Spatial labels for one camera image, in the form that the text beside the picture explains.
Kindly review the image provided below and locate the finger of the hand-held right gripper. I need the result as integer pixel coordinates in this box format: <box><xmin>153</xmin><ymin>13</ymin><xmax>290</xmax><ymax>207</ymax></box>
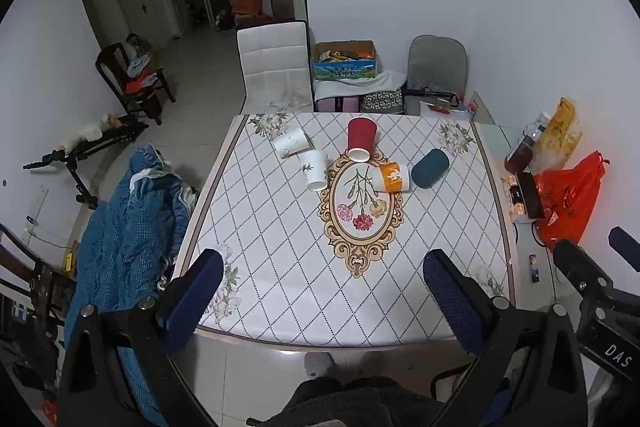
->
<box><xmin>608</xmin><ymin>227</ymin><xmax>640</xmax><ymax>273</ymax></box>
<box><xmin>552</xmin><ymin>238</ymin><xmax>614</xmax><ymax>310</ymax></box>

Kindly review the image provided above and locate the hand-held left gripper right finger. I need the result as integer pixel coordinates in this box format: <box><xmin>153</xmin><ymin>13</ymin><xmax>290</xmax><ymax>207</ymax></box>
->
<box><xmin>423</xmin><ymin>249</ymin><xmax>589</xmax><ymax>427</ymax></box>

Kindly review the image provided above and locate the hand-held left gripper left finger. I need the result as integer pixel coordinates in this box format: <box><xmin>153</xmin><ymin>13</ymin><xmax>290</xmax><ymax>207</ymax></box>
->
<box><xmin>57</xmin><ymin>248</ymin><xmax>224</xmax><ymax>427</ymax></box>

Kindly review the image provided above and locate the dark teal cup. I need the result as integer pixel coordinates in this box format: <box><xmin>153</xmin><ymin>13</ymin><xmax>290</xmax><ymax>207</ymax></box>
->
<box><xmin>411</xmin><ymin>149</ymin><xmax>450</xmax><ymax>191</ymax></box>

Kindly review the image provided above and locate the orange and white paper cup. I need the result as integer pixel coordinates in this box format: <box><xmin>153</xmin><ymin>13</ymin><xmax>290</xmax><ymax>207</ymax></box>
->
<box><xmin>371</xmin><ymin>161</ymin><xmax>412</xmax><ymax>193</ymax></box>

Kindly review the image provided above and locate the white leaf print paper cup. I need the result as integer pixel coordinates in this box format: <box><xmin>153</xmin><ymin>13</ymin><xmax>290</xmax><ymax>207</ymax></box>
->
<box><xmin>298</xmin><ymin>150</ymin><xmax>328</xmax><ymax>192</ymax></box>

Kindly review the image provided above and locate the red paper cup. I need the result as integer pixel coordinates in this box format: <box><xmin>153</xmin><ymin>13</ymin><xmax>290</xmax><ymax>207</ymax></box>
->
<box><xmin>346</xmin><ymin>117</ymin><xmax>377</xmax><ymax>162</ymax></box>

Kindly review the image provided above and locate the orange plastic bag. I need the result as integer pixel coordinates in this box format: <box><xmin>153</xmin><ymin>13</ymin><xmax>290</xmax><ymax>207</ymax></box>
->
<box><xmin>533</xmin><ymin>151</ymin><xmax>611</xmax><ymax>251</ymax></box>

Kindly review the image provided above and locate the dark brown box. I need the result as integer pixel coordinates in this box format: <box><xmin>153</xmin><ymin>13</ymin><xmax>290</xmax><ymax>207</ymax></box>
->
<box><xmin>517</xmin><ymin>172</ymin><xmax>545</xmax><ymax>220</ymax></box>

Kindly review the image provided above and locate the blue blanket on chair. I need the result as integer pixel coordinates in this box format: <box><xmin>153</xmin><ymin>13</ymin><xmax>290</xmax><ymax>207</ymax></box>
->
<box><xmin>62</xmin><ymin>146</ymin><xmax>193</xmax><ymax>427</ymax></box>

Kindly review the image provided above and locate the brown glass jar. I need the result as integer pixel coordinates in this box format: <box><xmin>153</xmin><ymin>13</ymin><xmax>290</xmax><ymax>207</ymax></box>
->
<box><xmin>504</xmin><ymin>133</ymin><xmax>537</xmax><ymax>174</ymax></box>

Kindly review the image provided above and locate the floral printed tablecloth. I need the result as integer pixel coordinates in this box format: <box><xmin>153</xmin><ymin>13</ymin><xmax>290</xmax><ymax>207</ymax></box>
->
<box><xmin>172</xmin><ymin>113</ymin><xmax>517</xmax><ymax>350</ymax></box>

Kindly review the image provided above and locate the yellow snack bag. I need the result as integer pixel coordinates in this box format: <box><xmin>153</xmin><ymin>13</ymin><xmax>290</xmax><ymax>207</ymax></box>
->
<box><xmin>531</xmin><ymin>97</ymin><xmax>583</xmax><ymax>175</ymax></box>

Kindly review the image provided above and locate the dark wooden chair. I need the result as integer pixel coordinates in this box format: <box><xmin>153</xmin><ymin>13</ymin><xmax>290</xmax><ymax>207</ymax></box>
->
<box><xmin>95</xmin><ymin>42</ymin><xmax>177</xmax><ymax>126</ymax></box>
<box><xmin>0</xmin><ymin>223</ymin><xmax>68</xmax><ymax>338</ymax></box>

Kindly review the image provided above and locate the black tripod stand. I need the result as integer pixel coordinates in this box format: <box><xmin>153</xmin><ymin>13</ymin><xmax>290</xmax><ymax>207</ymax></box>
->
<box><xmin>22</xmin><ymin>116</ymin><xmax>151</xmax><ymax>210</ymax></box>

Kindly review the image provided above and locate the white box with red items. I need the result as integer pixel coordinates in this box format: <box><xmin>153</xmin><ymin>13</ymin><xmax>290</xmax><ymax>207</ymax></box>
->
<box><xmin>419</xmin><ymin>100</ymin><xmax>473</xmax><ymax>122</ymax></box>

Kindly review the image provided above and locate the patterned black white bag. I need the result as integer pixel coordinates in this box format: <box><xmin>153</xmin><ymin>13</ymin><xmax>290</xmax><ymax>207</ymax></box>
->
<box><xmin>360</xmin><ymin>90</ymin><xmax>405</xmax><ymax>115</ymax></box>

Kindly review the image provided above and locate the pink box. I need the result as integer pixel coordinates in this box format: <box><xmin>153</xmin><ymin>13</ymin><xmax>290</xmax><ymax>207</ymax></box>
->
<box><xmin>316</xmin><ymin>96</ymin><xmax>362</xmax><ymax>114</ymax></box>

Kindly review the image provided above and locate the grey office chair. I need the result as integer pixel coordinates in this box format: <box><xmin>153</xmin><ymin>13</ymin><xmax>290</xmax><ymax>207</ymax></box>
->
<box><xmin>403</xmin><ymin>35</ymin><xmax>469</xmax><ymax>116</ymax></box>

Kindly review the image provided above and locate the white cloth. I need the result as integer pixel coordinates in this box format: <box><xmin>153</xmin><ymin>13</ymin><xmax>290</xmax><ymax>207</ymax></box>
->
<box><xmin>313</xmin><ymin>69</ymin><xmax>407</xmax><ymax>100</ymax></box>

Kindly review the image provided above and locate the white padded chair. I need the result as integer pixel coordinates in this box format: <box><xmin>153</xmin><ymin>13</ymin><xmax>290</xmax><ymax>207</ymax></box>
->
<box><xmin>235</xmin><ymin>20</ymin><xmax>315</xmax><ymax>116</ymax></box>

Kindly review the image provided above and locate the cardboard box of snacks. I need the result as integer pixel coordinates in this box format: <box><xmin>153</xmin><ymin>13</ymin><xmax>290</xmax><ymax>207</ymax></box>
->
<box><xmin>312</xmin><ymin>40</ymin><xmax>378</xmax><ymax>82</ymax></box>

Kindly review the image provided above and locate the orange box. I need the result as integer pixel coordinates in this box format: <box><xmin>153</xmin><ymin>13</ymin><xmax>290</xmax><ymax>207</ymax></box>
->
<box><xmin>232</xmin><ymin>0</ymin><xmax>273</xmax><ymax>18</ymax></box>

